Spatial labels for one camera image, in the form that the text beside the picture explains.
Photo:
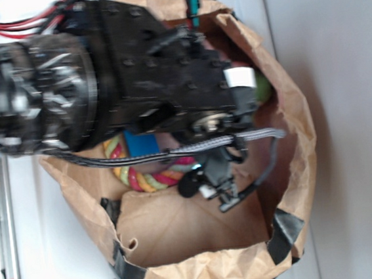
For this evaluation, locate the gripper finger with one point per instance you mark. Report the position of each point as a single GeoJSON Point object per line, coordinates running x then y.
{"type": "Point", "coordinates": [208, 192]}

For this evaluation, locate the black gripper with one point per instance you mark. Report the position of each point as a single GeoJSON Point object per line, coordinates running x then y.
{"type": "Point", "coordinates": [151, 78]}

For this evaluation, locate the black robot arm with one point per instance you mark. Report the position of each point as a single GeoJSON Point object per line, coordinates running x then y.
{"type": "Point", "coordinates": [48, 99]}

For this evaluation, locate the green plush turtle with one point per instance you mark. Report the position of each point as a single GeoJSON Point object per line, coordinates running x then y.
{"type": "Point", "coordinates": [264, 88]}

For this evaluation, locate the brown paper bag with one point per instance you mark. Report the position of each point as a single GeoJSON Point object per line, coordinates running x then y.
{"type": "Point", "coordinates": [162, 235]}

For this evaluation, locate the blue wooden block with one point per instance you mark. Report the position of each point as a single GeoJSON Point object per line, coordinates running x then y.
{"type": "Point", "coordinates": [139, 145]}

